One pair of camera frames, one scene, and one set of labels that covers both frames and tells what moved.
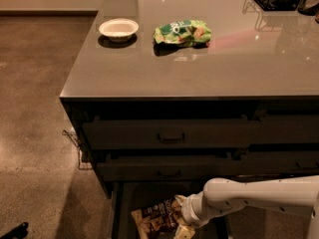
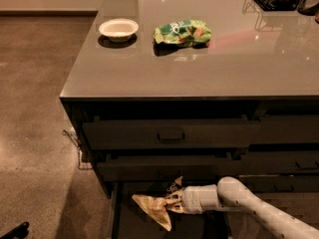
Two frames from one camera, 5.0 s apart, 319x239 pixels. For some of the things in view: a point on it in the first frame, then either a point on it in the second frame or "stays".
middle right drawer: (275, 163) stays
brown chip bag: (157, 221) → (155, 201)
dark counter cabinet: (180, 88) stays
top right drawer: (284, 128) stays
